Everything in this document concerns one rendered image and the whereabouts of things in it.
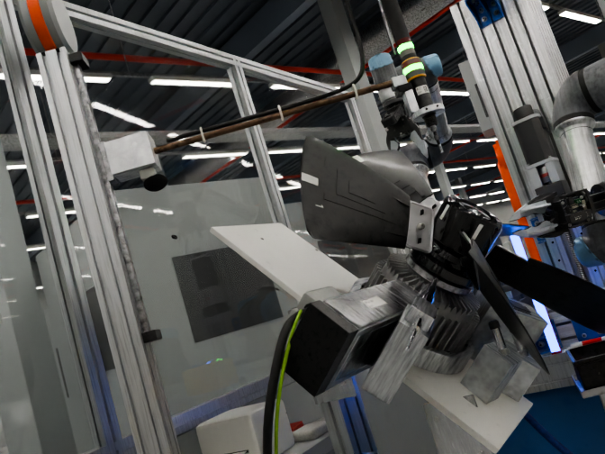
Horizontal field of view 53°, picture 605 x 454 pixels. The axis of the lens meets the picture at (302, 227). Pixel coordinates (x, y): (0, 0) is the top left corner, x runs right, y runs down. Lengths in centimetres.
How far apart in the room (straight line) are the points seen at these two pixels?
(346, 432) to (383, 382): 33
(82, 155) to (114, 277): 26
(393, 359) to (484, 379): 26
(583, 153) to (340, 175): 70
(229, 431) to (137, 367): 27
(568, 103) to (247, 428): 107
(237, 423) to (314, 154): 61
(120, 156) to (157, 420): 52
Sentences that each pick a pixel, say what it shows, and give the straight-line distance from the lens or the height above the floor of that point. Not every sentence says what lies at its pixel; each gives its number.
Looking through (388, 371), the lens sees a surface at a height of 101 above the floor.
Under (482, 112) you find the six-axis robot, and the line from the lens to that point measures 536.
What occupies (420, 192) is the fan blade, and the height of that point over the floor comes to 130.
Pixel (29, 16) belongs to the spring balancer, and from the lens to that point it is 141.
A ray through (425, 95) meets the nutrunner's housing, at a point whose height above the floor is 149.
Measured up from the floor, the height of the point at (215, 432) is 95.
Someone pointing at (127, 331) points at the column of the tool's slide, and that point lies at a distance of 124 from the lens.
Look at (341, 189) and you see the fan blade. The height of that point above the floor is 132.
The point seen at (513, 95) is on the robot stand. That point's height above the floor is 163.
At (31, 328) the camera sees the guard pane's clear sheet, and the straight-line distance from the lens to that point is 131.
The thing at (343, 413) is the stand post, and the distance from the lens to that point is 129.
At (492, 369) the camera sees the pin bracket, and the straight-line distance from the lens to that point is 117.
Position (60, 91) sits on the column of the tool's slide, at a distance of 137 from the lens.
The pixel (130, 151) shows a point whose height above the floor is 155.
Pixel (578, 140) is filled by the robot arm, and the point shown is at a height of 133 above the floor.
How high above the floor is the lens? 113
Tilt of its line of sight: 8 degrees up
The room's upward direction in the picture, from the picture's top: 17 degrees counter-clockwise
